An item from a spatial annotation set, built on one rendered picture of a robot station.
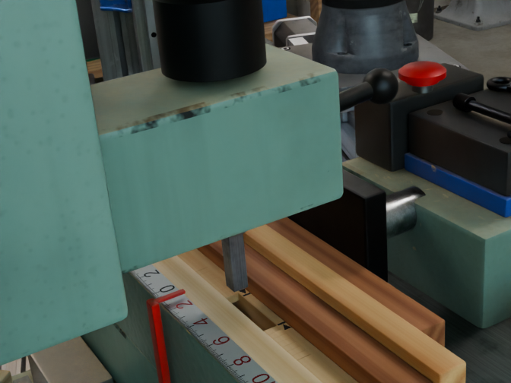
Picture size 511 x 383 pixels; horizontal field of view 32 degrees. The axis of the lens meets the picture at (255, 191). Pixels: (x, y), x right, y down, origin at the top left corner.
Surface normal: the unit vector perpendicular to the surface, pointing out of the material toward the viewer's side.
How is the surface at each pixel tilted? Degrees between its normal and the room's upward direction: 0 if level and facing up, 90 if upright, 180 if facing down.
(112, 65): 90
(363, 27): 72
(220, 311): 0
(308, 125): 90
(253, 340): 0
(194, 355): 90
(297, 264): 0
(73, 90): 90
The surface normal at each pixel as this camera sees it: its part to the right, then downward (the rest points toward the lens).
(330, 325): -0.08, -0.90
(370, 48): -0.01, 0.13
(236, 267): 0.51, 0.32
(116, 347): -0.86, 0.28
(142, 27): 0.20, 0.40
